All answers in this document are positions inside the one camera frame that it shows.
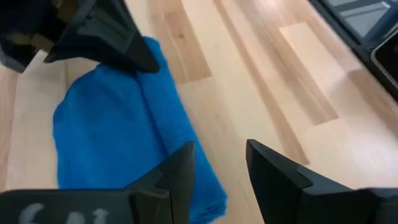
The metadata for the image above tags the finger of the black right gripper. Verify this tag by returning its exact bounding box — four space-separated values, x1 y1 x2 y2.
43 0 161 75

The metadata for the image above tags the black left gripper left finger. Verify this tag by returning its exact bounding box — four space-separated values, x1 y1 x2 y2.
124 140 196 224

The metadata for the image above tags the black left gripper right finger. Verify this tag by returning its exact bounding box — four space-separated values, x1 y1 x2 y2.
245 139 358 224

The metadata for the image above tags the blue microfiber towel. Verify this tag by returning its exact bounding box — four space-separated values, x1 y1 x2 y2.
52 36 229 224

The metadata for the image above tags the black rimmed plate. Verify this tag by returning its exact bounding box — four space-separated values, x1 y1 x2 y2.
369 29 398 91

